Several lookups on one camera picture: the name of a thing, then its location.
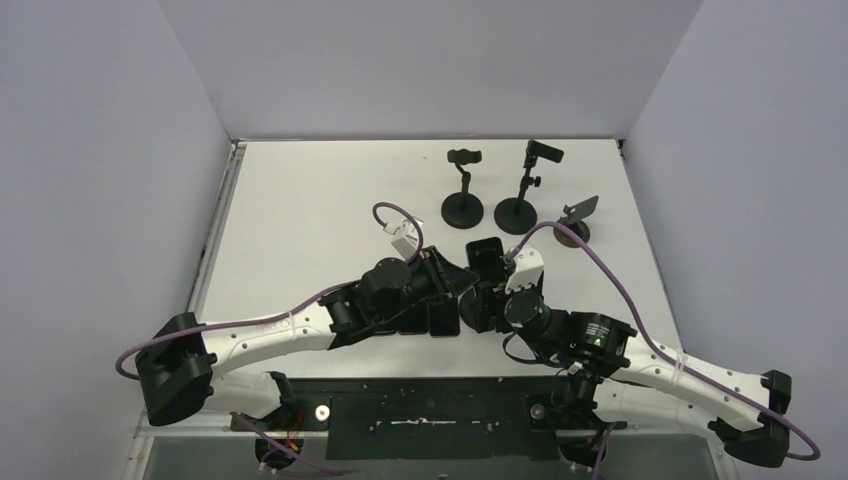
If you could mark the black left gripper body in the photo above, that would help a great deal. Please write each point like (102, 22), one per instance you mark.
(423, 284)

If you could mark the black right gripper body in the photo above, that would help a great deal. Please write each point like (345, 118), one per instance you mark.
(494, 285)

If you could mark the black round-base stand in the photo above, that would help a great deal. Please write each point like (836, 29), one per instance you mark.
(466, 308)
(462, 210)
(516, 215)

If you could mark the grey smartphone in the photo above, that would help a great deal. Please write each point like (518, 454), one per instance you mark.
(486, 258)

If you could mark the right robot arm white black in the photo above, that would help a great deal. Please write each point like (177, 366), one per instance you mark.
(616, 374)

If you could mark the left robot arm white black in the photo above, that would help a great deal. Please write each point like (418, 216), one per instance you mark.
(340, 316)

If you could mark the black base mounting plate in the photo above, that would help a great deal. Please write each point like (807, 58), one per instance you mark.
(538, 418)

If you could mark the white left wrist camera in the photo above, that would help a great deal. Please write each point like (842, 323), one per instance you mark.
(405, 238)

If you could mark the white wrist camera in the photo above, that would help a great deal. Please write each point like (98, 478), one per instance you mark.
(528, 269)
(405, 238)

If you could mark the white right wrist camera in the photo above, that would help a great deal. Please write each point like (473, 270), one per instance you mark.
(528, 269)

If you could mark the aluminium table frame rail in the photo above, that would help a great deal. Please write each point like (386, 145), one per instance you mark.
(212, 218)

